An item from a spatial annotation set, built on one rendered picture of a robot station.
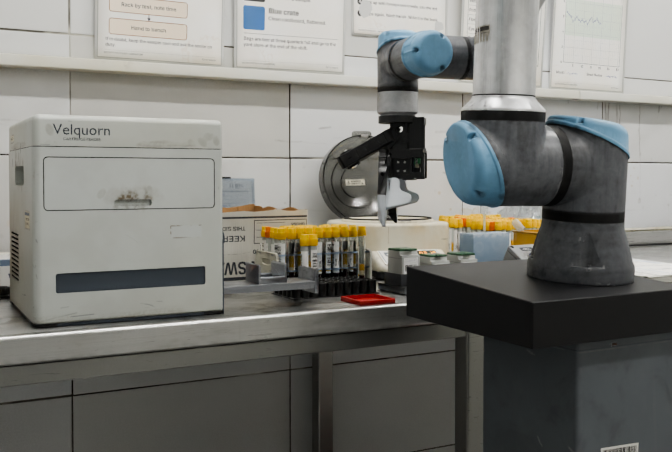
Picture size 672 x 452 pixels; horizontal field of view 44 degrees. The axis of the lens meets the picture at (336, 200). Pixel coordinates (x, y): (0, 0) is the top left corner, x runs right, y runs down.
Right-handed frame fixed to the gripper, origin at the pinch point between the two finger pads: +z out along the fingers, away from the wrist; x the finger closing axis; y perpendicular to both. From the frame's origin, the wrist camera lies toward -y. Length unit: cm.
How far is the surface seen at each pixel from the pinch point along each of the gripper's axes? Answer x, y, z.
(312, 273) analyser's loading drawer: -18.3, -9.5, 7.3
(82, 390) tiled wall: 12, -69, 38
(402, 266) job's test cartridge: -2.5, 3.4, 7.4
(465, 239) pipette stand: 14.9, 13.6, 3.5
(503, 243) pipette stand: 19.4, 21.0, 4.5
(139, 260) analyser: -39.2, -30.5, 3.6
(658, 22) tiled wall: 127, 66, -58
